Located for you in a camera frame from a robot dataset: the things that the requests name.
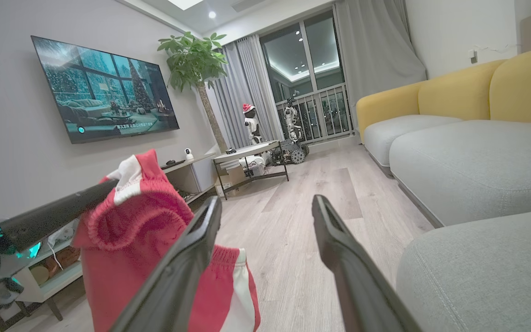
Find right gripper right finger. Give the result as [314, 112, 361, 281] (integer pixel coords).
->
[312, 195, 423, 332]

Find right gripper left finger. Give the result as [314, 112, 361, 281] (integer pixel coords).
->
[111, 196, 223, 332]

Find red and white shorts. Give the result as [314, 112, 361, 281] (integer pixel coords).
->
[71, 148, 261, 332]

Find white low television cabinet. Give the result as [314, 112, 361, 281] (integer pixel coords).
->
[0, 152, 220, 332]

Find brown cardboard box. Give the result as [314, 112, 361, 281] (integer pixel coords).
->
[226, 166, 248, 187]

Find white black-framed coffee table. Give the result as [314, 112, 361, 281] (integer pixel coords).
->
[212, 140, 290, 200]

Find grey and yellow sofa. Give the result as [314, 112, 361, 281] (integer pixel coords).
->
[356, 42, 531, 332]

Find white robot with santa hat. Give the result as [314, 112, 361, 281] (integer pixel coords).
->
[242, 103, 264, 146]

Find white robot on wheeled base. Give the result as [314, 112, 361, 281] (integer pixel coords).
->
[272, 91, 310, 165]

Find grey pleated window curtain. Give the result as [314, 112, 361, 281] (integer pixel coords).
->
[335, 0, 427, 116]
[210, 35, 284, 148]

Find tall green potted tree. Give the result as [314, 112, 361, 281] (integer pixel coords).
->
[157, 31, 229, 154]

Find glass balcony sliding door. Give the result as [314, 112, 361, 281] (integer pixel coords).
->
[259, 9, 356, 143]

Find rectangular ceiling light panel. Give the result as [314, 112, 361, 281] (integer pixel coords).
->
[169, 0, 204, 11]

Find wall-mounted flat television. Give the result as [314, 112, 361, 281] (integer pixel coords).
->
[30, 36, 180, 144]

